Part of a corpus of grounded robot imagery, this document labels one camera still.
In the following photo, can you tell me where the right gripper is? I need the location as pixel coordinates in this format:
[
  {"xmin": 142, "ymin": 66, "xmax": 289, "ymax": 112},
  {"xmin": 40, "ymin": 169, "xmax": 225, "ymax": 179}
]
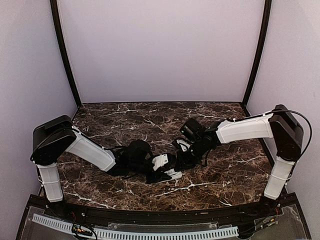
[{"xmin": 174, "ymin": 138, "xmax": 208, "ymax": 171}]

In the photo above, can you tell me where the white remote control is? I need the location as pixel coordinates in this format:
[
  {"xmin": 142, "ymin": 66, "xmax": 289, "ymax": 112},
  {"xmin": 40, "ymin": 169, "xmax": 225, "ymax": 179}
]
[{"xmin": 161, "ymin": 168, "xmax": 183, "ymax": 183}]

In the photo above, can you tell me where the white battery cover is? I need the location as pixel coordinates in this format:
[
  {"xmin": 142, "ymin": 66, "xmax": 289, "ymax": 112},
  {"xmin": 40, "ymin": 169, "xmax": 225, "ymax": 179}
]
[{"xmin": 164, "ymin": 168, "xmax": 176, "ymax": 176}]

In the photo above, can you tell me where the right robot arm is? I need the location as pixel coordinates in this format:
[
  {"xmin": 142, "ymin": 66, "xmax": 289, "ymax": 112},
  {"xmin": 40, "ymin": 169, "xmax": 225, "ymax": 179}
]
[{"xmin": 174, "ymin": 104, "xmax": 310, "ymax": 217}]

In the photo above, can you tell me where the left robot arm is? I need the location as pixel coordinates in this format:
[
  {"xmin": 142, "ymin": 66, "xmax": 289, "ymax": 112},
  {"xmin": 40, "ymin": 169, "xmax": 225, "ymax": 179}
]
[{"xmin": 30, "ymin": 115, "xmax": 176, "ymax": 218}]

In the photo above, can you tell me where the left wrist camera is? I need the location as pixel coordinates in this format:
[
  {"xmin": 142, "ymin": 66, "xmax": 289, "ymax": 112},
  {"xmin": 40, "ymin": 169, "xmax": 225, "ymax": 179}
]
[{"xmin": 151, "ymin": 153, "xmax": 176, "ymax": 171}]

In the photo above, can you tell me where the white slotted cable duct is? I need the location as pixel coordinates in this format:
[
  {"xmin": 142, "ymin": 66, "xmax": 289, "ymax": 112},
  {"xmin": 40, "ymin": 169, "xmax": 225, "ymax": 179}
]
[{"xmin": 32, "ymin": 213, "xmax": 239, "ymax": 240}]

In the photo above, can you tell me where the black front rail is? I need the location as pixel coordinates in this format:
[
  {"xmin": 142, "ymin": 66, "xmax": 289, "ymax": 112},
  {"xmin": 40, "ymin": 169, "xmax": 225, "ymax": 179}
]
[{"xmin": 27, "ymin": 193, "xmax": 298, "ymax": 226}]

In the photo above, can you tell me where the right black frame post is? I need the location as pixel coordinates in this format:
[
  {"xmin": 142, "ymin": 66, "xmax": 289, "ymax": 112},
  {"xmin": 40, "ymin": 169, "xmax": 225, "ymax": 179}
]
[{"xmin": 241, "ymin": 0, "xmax": 273, "ymax": 109}]

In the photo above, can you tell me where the black frame post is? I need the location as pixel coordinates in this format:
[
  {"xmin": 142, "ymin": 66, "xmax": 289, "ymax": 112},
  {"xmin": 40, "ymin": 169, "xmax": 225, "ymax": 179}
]
[
  {"xmin": 241, "ymin": 0, "xmax": 273, "ymax": 109},
  {"xmin": 49, "ymin": 0, "xmax": 82, "ymax": 108}
]

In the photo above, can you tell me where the left black frame post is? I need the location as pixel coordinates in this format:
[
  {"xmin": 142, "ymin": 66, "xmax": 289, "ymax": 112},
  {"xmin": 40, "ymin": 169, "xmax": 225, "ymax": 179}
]
[{"xmin": 49, "ymin": 0, "xmax": 82, "ymax": 108}]

